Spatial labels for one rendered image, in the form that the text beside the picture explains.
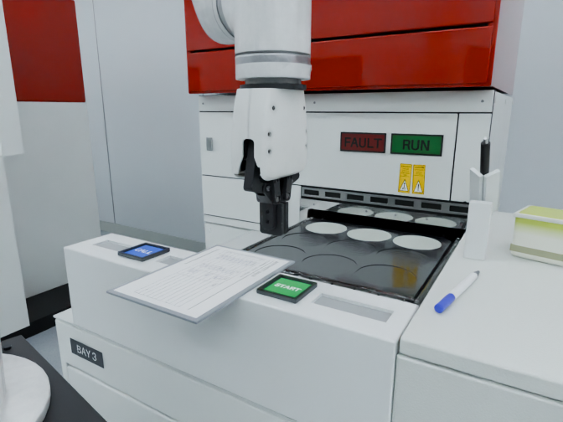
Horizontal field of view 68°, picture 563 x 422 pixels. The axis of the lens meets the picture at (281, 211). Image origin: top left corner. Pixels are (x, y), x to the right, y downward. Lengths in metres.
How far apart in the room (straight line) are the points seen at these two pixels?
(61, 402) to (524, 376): 0.42
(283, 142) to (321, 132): 0.64
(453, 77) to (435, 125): 0.12
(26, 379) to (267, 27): 0.42
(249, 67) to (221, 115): 0.83
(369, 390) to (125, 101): 3.67
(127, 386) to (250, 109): 0.50
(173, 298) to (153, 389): 0.23
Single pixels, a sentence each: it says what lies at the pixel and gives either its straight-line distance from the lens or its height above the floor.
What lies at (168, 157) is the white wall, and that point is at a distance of 3.62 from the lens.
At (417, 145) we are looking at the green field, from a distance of 1.02.
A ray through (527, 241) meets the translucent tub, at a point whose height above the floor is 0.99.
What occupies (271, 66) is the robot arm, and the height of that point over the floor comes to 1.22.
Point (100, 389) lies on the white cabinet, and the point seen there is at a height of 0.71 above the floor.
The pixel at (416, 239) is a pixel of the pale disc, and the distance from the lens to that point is 0.96.
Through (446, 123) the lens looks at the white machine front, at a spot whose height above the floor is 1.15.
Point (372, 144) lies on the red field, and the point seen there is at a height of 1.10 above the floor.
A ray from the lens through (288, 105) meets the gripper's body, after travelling 0.47.
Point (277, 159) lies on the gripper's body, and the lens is 0.46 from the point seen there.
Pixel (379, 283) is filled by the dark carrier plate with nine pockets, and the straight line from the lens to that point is 0.72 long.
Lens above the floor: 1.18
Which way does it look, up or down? 14 degrees down
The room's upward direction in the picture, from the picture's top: straight up
